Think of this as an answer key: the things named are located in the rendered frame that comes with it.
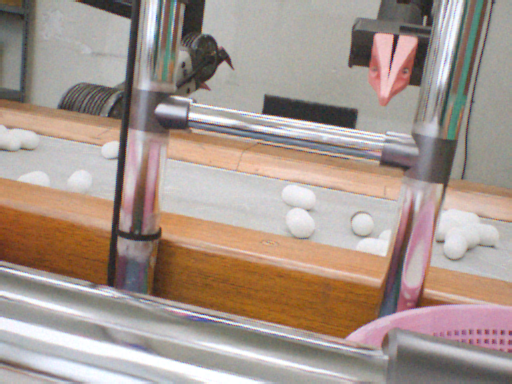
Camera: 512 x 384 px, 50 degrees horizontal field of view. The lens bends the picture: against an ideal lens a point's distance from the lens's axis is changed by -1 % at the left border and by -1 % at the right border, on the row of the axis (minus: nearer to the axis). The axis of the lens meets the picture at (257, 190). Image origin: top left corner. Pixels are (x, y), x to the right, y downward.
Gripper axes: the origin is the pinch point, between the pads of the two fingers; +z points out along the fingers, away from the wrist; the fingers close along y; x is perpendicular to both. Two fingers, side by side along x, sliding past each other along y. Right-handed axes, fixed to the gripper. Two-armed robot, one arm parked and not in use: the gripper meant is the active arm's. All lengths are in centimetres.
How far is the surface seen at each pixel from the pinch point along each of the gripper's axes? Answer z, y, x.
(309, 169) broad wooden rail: 2.5, -7.3, 11.3
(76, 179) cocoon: 22.2, -24.0, -4.9
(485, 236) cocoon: 14.3, 11.4, 2.1
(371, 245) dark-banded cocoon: 23.7, 1.3, -6.4
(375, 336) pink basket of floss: 36.2, 1.8, -18.2
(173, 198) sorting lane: 18.6, -17.2, 0.1
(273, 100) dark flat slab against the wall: -142, -51, 136
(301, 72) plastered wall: -152, -40, 125
